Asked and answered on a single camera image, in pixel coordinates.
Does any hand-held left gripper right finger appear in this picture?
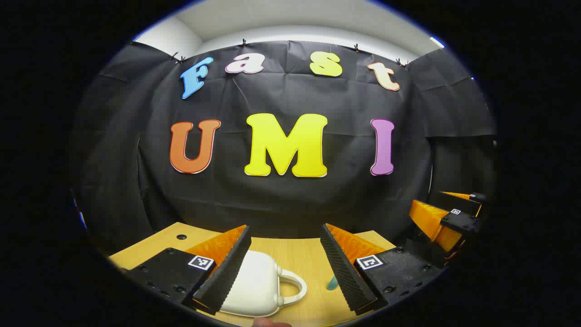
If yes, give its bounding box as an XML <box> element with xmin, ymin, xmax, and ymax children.
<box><xmin>320</xmin><ymin>223</ymin><xmax>448</xmax><ymax>316</ymax></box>

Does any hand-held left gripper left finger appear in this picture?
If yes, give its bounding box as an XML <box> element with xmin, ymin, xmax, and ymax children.
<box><xmin>119</xmin><ymin>225</ymin><xmax>253</xmax><ymax>315</ymax></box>

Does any white suitcase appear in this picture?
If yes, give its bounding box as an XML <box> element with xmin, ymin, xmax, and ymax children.
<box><xmin>220</xmin><ymin>250</ymin><xmax>308</xmax><ymax>318</ymax></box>

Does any black backdrop cloth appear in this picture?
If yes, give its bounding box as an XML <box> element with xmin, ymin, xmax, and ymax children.
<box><xmin>70</xmin><ymin>40</ymin><xmax>497</xmax><ymax>255</ymax></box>

